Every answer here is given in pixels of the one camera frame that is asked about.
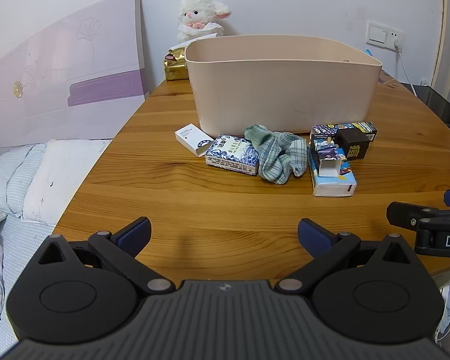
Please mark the white wall switch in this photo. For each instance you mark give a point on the white wall switch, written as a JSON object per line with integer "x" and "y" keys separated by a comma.
{"x": 377, "y": 33}

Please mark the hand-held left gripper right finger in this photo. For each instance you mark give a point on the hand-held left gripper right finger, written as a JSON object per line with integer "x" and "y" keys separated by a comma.
{"x": 314, "y": 234}

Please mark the black glass cabinet top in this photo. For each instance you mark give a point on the black glass cabinet top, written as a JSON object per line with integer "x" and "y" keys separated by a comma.
{"x": 438, "y": 103}

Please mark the green checkered cloth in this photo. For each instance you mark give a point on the green checkered cloth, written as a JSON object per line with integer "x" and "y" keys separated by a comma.
{"x": 277, "y": 153}

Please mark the blue checkered pillow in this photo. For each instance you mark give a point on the blue checkered pillow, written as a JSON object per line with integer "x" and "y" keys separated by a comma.
{"x": 11, "y": 180}

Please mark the white wall socket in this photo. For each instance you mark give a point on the white wall socket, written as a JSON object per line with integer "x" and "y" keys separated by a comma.
{"x": 394, "y": 35}

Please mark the purple white bed headboard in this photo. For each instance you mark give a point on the purple white bed headboard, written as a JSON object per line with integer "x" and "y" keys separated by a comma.
{"x": 60, "y": 82}

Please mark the blue white patterned tissue pack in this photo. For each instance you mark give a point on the blue white patterned tissue pack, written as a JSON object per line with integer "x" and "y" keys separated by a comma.
{"x": 230, "y": 153}

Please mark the blue tissue packet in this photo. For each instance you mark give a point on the blue tissue packet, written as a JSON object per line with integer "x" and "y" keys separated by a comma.
{"x": 333, "y": 185}

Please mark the blue bed sheet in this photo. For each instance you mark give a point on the blue bed sheet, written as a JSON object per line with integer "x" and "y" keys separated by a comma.
{"x": 20, "y": 243}

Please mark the black cube box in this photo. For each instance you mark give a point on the black cube box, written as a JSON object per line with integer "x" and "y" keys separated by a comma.
{"x": 352, "y": 144}

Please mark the white pillow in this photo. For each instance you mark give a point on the white pillow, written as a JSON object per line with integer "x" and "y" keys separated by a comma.
{"x": 60, "y": 180}

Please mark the open cartoon printed box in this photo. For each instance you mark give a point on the open cartoon printed box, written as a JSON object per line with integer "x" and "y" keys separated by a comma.
{"x": 324, "y": 155}

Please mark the gold foil snack packet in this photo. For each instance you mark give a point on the gold foil snack packet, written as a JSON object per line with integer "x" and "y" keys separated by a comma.
{"x": 174, "y": 67}

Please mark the white plush sheep toy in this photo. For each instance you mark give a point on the white plush sheep toy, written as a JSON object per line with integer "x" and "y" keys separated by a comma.
{"x": 200, "y": 11}

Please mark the long cartoon printed box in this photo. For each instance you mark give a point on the long cartoon printed box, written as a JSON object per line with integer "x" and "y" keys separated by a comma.
{"x": 324, "y": 129}

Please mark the pink plastic storage bin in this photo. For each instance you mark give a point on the pink plastic storage bin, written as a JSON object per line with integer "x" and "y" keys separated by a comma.
{"x": 277, "y": 90}

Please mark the cardboard box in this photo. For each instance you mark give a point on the cardboard box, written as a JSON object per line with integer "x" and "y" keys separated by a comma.
{"x": 388, "y": 78}

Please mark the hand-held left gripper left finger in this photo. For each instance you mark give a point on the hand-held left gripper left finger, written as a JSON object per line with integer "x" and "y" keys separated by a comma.
{"x": 135, "y": 231}

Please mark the small white box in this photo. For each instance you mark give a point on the small white box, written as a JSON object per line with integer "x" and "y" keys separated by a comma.
{"x": 189, "y": 137}

